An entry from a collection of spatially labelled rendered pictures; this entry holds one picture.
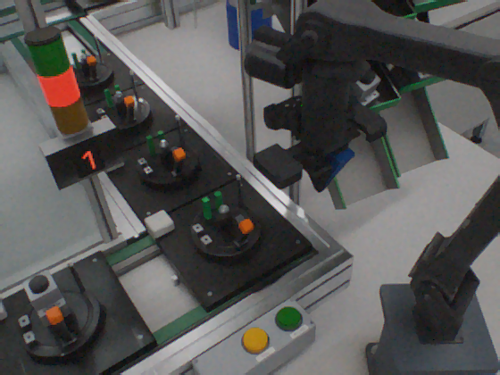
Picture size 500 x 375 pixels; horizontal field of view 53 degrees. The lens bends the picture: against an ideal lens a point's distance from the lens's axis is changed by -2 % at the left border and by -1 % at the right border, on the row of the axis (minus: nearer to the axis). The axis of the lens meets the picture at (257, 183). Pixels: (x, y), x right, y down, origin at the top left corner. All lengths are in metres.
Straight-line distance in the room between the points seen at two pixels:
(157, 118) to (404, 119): 0.61
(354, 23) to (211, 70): 1.20
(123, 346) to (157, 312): 0.12
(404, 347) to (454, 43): 0.44
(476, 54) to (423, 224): 0.75
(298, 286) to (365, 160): 0.30
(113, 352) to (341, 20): 0.63
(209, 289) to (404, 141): 0.52
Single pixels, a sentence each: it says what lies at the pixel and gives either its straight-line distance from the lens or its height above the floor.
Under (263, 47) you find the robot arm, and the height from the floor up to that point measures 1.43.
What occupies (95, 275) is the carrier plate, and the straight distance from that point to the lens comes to 1.00.
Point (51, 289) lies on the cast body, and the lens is 0.85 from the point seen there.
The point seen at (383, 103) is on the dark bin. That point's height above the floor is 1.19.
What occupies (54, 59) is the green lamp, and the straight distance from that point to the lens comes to 0.76.
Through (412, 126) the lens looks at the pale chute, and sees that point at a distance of 1.15.
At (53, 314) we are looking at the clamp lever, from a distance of 0.84.
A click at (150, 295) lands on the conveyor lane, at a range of 1.01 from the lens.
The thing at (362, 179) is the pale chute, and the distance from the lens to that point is 1.05.
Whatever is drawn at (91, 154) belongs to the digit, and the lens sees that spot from 0.85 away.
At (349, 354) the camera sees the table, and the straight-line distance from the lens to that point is 0.99.
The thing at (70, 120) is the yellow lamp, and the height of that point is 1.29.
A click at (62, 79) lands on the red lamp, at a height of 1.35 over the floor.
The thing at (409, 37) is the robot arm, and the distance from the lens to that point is 0.52.
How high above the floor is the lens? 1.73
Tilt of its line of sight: 43 degrees down
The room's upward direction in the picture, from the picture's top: 3 degrees counter-clockwise
